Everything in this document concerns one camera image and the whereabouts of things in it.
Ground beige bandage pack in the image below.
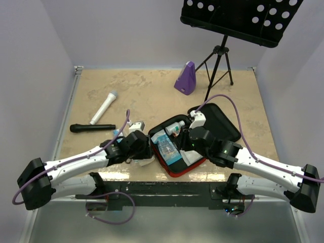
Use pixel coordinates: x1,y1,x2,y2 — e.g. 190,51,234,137
138,158,155,167

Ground white gauze packet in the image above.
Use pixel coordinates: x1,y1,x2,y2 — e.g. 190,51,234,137
180,150,203,166

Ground blue wipe sachets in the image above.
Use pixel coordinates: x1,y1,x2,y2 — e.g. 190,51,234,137
113,129,125,139

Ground white green medicine bottle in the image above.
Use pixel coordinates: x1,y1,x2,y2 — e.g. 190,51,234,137
165,120,185,135

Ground blue clear plastic pouch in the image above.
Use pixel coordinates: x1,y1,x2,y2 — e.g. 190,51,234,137
151,130,182,166

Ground red black medicine kit case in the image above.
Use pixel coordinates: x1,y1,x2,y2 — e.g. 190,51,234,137
148,103,241,177

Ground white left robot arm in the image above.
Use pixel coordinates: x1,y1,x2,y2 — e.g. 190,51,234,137
17,130,151,211

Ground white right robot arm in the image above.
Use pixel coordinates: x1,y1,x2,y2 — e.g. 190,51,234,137
179,127,322,213

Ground white microphone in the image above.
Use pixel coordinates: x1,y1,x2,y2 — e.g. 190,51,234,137
90,90,118,125

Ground purple metronome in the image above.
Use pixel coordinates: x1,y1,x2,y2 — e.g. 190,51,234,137
174,61,196,96

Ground black microphone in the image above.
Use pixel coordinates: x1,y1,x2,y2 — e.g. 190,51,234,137
69,124,116,133

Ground black music stand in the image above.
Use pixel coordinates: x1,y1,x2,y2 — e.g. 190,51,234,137
180,0,302,90

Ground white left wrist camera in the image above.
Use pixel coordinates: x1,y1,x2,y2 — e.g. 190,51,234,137
129,121,145,133

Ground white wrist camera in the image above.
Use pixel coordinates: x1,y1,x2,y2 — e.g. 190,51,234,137
129,121,145,133
189,110,206,129

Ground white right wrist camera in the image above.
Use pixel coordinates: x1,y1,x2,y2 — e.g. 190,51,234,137
189,110,206,129

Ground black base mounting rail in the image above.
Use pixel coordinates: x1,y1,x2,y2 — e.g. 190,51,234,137
76,181,252,210

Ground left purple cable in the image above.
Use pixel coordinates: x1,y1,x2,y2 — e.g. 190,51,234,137
12,109,131,205

